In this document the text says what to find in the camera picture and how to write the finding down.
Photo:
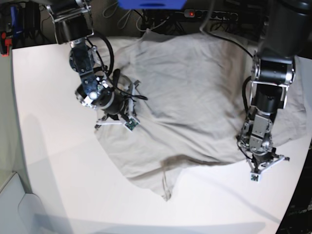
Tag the red and black clamp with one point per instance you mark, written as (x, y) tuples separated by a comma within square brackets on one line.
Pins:
[(5, 43)]

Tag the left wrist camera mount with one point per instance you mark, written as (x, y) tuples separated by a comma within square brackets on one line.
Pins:
[(259, 168)]

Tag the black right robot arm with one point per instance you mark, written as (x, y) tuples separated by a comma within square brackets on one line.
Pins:
[(73, 24)]

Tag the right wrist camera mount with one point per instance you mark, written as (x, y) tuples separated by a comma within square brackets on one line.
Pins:
[(129, 121)]

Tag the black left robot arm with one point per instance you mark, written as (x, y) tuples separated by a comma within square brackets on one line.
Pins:
[(273, 71)]

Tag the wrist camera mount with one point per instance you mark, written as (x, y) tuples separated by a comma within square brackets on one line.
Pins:
[(129, 121), (259, 168)]

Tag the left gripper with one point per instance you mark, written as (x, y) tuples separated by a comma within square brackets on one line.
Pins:
[(259, 151)]

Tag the beige t-shirt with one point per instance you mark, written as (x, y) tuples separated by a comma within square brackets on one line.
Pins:
[(193, 112)]

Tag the blue box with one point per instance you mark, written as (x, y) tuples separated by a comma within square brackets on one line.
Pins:
[(151, 4)]

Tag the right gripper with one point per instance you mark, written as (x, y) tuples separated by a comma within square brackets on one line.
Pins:
[(112, 101)]

